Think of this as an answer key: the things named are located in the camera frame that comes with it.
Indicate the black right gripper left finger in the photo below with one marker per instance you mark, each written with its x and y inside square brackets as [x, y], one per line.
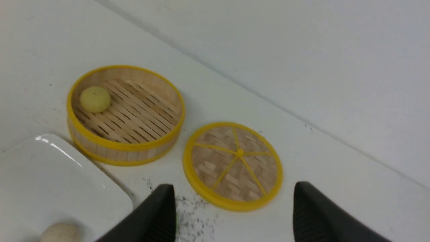
[154, 220]

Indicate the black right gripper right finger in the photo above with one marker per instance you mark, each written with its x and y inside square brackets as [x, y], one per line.
[317, 219]

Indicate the yellow steamed bun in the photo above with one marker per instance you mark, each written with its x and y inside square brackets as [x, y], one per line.
[95, 99]

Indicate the white steamed bun on plate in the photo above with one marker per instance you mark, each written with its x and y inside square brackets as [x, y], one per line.
[61, 232]

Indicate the white square plate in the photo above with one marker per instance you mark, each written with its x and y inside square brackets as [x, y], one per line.
[45, 180]

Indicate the bamboo steamer lid yellow rim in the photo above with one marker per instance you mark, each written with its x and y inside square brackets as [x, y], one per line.
[232, 166]

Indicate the bamboo steamer basket yellow rims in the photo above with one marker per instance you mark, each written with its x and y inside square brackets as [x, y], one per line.
[142, 123]

